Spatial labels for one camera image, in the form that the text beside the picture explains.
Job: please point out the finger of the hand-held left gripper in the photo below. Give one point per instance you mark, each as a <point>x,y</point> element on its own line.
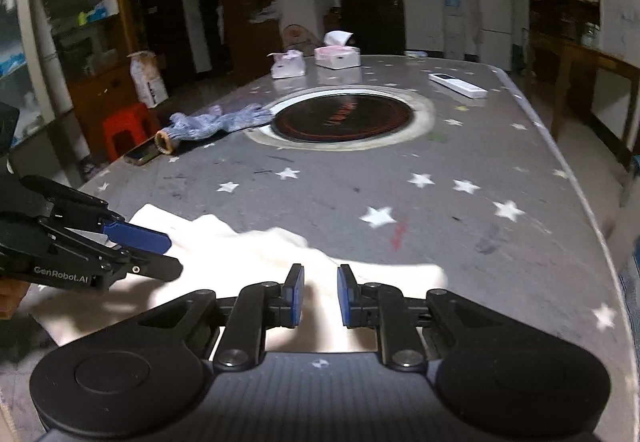
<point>140,237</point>
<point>160,268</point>

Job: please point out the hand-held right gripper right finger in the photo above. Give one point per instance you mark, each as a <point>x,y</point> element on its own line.
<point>347,294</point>

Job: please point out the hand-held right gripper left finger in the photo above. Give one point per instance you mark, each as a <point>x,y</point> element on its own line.
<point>295,294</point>

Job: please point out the cream white sweatshirt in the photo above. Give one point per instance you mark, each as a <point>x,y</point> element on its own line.
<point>240,252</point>

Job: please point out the dark smartphone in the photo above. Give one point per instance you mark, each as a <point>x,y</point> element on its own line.
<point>140,153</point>

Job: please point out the red plastic stool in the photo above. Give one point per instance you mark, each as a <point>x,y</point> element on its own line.
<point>127,125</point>

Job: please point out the grey star-print table cover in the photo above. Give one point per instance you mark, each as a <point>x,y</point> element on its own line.
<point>450,222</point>

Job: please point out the blue-grey knit work glove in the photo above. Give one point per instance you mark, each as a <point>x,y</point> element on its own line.
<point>210,125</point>

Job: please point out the worn cardboard box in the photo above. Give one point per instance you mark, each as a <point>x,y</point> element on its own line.
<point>150,82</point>

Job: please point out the round black induction cooktop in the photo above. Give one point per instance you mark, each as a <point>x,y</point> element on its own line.
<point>345,117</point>

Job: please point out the glass-front wooden cabinet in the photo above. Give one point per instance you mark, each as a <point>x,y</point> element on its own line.
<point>85,47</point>

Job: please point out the small white pink tissue pack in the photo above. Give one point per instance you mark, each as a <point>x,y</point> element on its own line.
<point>289,67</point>

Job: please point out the white remote control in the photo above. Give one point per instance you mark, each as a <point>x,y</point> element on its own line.
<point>457,85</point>

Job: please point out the large white pink tissue box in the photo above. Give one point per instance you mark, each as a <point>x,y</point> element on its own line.
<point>337,56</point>

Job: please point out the open wooden shelf cabinet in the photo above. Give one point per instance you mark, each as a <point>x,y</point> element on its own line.
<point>250,12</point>

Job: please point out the white water dispenser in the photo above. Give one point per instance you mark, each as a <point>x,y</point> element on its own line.
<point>455,37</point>

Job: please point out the white refrigerator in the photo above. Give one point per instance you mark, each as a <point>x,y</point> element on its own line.
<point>494,22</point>

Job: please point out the dark wooden desk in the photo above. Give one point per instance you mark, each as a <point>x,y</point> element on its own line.
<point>590,57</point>

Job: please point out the glass jar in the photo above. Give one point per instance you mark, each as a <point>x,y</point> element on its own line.
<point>591,36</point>

